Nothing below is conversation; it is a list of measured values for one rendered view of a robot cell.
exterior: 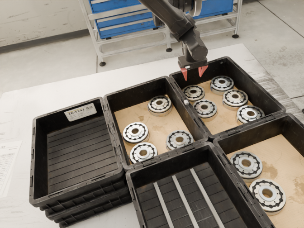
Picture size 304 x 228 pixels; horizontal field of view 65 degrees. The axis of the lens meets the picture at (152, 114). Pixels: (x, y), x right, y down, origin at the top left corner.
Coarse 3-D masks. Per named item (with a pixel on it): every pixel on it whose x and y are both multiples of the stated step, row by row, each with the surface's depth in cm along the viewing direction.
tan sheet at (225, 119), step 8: (208, 88) 111; (208, 96) 107; (216, 96) 107; (216, 104) 103; (248, 104) 101; (224, 112) 100; (232, 112) 99; (216, 120) 97; (224, 120) 97; (232, 120) 96; (208, 128) 95; (216, 128) 94; (224, 128) 94
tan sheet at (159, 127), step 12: (132, 108) 109; (144, 108) 108; (120, 120) 105; (132, 120) 104; (144, 120) 103; (156, 120) 102; (168, 120) 101; (180, 120) 100; (120, 132) 100; (156, 132) 97; (168, 132) 96; (156, 144) 93
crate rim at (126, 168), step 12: (144, 84) 104; (108, 96) 102; (180, 96) 95; (108, 108) 98; (192, 120) 86; (204, 132) 81; (120, 144) 83; (192, 144) 79; (120, 156) 79; (156, 156) 77; (132, 168) 76
